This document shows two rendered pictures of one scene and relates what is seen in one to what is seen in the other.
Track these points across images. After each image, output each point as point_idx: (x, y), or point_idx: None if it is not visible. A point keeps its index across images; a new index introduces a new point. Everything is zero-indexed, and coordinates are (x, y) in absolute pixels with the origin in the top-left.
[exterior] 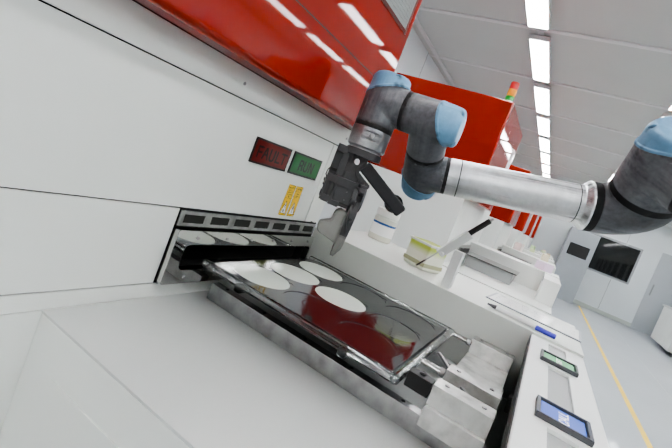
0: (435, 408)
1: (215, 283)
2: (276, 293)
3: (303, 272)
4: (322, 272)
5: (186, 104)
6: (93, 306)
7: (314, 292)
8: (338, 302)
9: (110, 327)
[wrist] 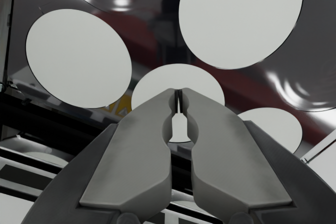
0: None
1: None
2: (319, 119)
3: (149, 96)
4: (87, 61)
5: None
6: None
7: (256, 68)
8: (271, 17)
9: (327, 172)
